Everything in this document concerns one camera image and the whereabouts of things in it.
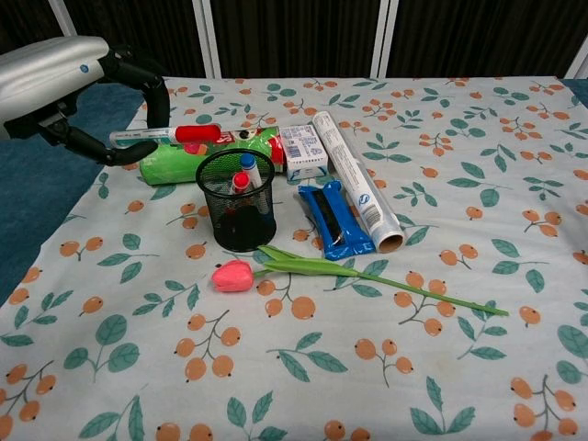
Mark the long white tube box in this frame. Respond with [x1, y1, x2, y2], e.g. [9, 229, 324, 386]
[311, 109, 408, 254]

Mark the black mesh pen holder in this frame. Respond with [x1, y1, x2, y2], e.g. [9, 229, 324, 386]
[196, 149, 278, 254]

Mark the white partition post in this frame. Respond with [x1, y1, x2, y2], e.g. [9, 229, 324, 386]
[563, 43, 588, 79]
[47, 0, 78, 38]
[191, 0, 222, 79]
[368, 0, 400, 79]

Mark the blue cookie pack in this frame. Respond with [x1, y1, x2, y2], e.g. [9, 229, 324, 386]
[297, 180, 376, 263]

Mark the white blue printed carton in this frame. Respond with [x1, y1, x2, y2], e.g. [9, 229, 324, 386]
[279, 123, 331, 181]

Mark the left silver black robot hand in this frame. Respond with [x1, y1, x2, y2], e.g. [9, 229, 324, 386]
[0, 35, 172, 167]

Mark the pink artificial tulip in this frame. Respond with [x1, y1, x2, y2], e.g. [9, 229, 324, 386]
[211, 244, 511, 318]

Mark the floral tablecloth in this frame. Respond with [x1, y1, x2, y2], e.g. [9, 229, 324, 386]
[0, 75, 588, 441]

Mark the blue cap marker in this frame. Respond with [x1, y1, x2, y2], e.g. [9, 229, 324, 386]
[238, 153, 265, 187]

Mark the green chips can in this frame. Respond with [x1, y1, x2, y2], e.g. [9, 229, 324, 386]
[140, 126, 288, 187]

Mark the small red cap marker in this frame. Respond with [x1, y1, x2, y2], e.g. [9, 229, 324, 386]
[231, 172, 252, 197]

